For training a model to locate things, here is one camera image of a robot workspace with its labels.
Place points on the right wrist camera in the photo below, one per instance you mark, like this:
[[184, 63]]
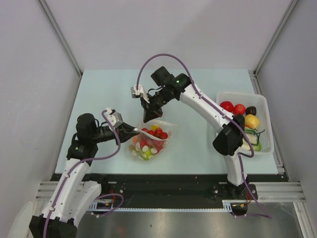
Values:
[[137, 91]]

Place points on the red strawberry bunch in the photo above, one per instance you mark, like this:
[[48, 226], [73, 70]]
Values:
[[156, 139]]

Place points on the yellow banana bunch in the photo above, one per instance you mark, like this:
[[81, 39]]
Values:
[[154, 127]]

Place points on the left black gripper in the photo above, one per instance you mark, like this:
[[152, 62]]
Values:
[[125, 132]]

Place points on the white plastic basket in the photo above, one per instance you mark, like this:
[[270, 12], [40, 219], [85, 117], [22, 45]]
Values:
[[259, 101]]

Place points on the green pear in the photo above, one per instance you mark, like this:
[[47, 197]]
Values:
[[147, 152]]

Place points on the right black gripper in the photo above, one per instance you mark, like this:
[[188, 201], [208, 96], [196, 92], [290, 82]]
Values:
[[151, 111]]

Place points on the white green cabbage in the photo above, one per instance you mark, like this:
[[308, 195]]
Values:
[[246, 147]]

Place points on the red tomato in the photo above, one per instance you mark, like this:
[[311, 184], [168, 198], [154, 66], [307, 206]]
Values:
[[239, 109]]

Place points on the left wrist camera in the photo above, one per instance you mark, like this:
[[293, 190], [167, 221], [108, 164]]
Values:
[[113, 117]]

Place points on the yellow pear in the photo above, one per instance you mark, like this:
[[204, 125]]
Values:
[[251, 121]]

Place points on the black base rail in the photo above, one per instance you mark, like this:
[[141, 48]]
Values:
[[169, 191]]

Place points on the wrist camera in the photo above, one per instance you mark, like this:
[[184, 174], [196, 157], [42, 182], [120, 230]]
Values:
[[137, 91], [113, 117]]

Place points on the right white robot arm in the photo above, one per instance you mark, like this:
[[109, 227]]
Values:
[[229, 128]]

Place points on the red apple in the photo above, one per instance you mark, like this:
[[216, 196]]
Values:
[[227, 105]]

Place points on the clear zip top bag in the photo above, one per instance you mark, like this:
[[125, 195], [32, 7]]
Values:
[[134, 150]]

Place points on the green onion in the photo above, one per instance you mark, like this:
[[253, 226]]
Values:
[[255, 132]]

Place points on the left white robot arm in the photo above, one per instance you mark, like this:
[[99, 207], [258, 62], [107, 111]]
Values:
[[68, 203]]

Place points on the dark brown fruit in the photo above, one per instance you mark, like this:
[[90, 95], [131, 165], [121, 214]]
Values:
[[251, 110]]

